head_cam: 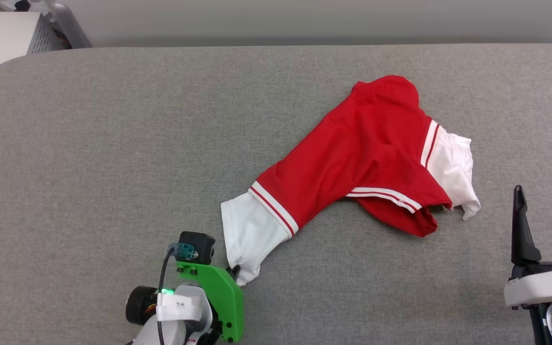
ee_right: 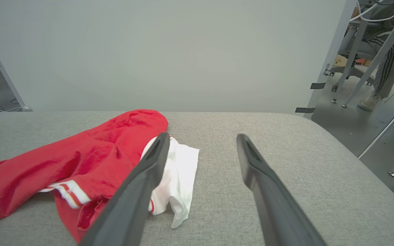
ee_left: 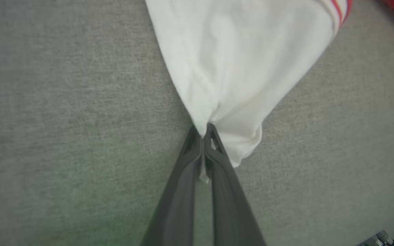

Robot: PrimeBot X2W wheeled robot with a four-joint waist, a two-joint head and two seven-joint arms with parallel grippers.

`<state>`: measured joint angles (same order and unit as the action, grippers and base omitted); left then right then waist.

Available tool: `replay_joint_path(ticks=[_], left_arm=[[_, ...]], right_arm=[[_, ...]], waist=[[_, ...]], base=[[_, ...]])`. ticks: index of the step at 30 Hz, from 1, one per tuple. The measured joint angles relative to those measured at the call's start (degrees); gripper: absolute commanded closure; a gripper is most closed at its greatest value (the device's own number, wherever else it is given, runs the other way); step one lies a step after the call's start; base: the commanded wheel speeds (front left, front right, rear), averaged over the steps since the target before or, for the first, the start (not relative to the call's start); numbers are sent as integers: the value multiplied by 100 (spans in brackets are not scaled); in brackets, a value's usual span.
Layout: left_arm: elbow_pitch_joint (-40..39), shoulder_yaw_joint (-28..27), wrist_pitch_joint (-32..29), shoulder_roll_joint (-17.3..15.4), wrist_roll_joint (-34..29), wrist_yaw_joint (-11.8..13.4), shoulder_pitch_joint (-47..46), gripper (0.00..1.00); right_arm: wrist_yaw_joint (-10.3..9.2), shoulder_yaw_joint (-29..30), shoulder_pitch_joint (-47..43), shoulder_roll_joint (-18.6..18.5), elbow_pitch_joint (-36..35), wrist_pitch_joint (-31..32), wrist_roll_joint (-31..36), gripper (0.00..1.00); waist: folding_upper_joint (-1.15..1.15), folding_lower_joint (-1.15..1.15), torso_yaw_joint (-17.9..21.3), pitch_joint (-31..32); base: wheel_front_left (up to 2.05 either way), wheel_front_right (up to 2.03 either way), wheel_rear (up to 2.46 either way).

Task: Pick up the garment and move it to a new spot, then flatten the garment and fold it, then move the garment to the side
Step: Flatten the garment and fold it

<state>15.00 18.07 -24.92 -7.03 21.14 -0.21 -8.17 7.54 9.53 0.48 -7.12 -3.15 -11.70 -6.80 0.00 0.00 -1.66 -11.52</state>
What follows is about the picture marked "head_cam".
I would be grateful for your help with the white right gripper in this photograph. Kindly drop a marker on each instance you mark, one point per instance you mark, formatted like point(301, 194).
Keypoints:
point(544, 285)

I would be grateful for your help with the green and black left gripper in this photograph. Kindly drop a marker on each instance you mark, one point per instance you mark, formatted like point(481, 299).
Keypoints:
point(225, 302)

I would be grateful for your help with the red and white basketball jersey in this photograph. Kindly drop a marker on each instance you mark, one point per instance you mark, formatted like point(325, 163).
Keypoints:
point(352, 153)

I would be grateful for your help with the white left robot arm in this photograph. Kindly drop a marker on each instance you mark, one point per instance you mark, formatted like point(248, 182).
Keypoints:
point(180, 334)

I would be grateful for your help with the grey curved plastic object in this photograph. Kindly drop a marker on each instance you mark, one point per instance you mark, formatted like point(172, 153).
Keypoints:
point(67, 24)

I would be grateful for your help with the white metal cabinet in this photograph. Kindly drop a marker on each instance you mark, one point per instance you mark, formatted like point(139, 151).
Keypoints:
point(3, 43)

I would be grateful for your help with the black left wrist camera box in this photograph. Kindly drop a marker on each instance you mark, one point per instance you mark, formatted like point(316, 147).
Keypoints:
point(199, 247)

